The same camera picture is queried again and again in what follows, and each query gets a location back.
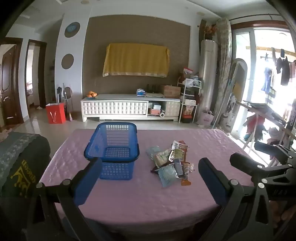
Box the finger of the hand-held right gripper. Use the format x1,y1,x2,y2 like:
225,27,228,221
230,152,296,201
254,140,296,161

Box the small round wall decoration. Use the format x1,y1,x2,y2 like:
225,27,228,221
61,53,75,70

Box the brown cardboard box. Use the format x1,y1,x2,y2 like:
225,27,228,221
160,85,181,98

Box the yellow cloth cover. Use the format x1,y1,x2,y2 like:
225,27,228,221
102,43,170,77

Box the white standing air conditioner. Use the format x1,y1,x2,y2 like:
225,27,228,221
198,39,218,126

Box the pale blue snack packet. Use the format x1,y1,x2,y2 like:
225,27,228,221
158,163,179,189

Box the ironing board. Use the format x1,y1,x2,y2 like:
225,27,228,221
227,58,248,136

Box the wooden folding rack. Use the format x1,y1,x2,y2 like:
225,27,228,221
238,100,287,150

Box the blue plastic basket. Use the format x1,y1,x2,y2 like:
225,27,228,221
84,122,140,181

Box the red paper bag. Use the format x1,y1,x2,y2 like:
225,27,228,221
46,103,66,124

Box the blue hanging garment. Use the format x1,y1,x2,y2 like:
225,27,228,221
261,67,273,93

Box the green label cracker packet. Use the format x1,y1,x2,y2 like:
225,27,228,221
154,149,173,169

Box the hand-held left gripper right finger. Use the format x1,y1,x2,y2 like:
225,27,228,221
198,158,275,241

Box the pink shopping bag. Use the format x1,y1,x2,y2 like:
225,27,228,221
196,110,214,127

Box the white metal shelf rack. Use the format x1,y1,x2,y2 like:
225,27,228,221
178,74,202,124

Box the black hanging shirt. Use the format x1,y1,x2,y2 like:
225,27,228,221
276,56,291,86

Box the patterned curtain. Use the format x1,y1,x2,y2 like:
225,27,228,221
213,17,233,133

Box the brown wooden door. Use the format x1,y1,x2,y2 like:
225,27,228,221
0,38,24,126

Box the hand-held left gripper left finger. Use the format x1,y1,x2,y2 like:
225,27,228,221
26,158,103,241

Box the dried flower bouquet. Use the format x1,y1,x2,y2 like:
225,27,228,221
203,24,218,40

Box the large round wall decoration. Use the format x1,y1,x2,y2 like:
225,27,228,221
64,22,81,38

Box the pile of snack packets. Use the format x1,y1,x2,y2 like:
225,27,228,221
146,140,195,189

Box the white tufted TV cabinet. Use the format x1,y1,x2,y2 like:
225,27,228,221
80,94,181,122

